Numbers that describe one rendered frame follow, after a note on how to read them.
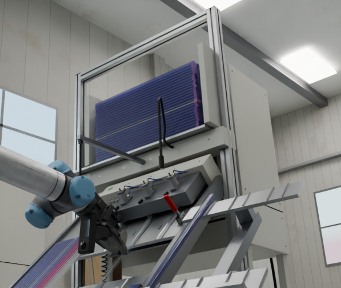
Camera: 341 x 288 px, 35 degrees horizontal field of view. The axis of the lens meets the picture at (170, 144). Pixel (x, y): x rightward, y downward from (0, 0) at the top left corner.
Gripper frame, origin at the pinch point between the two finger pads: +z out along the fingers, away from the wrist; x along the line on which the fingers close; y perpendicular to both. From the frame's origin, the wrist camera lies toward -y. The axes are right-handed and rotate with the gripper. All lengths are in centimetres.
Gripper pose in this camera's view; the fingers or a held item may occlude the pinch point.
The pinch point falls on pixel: (121, 254)
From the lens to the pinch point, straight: 168.7
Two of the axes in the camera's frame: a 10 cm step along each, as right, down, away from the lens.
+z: 5.4, 7.3, 4.1
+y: 2.9, -6.2, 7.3
